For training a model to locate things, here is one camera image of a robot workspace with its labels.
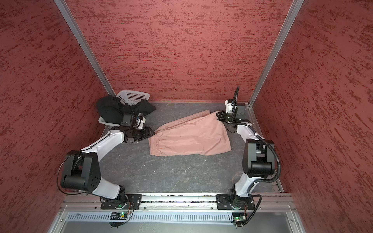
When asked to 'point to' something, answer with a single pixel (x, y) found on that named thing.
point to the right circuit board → (239, 216)
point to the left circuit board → (120, 215)
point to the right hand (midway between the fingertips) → (215, 115)
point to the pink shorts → (200, 132)
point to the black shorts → (111, 109)
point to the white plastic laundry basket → (130, 97)
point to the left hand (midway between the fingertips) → (151, 136)
